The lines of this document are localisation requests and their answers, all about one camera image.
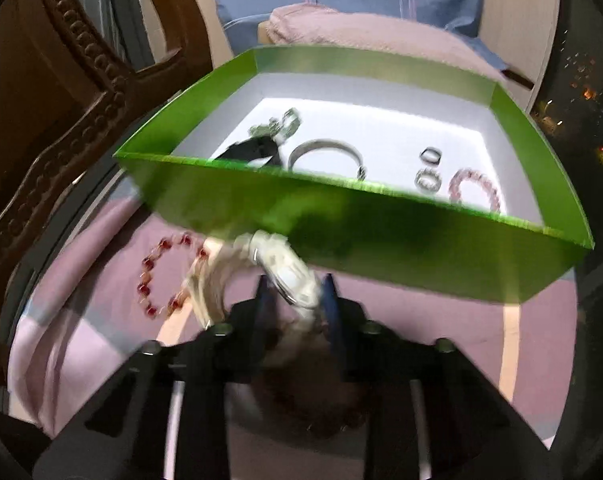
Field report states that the sparkly silver ring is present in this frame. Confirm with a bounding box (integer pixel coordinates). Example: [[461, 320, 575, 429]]
[[414, 167, 444, 194]]

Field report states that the dark grey wristwatch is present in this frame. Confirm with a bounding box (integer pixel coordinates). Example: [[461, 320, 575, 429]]
[[215, 136, 282, 168]]

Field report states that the silver metal bangle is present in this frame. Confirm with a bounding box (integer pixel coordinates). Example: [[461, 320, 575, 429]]
[[286, 139, 367, 181]]

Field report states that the carved brown wooden chair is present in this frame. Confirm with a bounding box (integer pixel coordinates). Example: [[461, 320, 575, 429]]
[[0, 0, 216, 351]]

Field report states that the pink crystal bead bracelet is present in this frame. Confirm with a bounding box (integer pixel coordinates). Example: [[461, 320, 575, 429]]
[[448, 169, 503, 214]]

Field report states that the red and pink bead bracelet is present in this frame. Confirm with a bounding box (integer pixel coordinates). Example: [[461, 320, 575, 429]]
[[136, 231, 211, 320]]

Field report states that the white plastic wristwatch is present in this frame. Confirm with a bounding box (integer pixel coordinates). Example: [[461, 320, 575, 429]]
[[182, 231, 322, 333]]

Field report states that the wooden armchair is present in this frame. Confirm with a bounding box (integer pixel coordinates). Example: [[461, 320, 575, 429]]
[[196, 0, 561, 112]]

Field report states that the green cardboard box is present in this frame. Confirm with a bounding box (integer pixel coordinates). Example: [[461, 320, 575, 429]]
[[116, 47, 593, 304]]

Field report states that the pink cushion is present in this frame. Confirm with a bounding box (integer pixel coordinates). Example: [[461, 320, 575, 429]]
[[258, 3, 505, 84]]

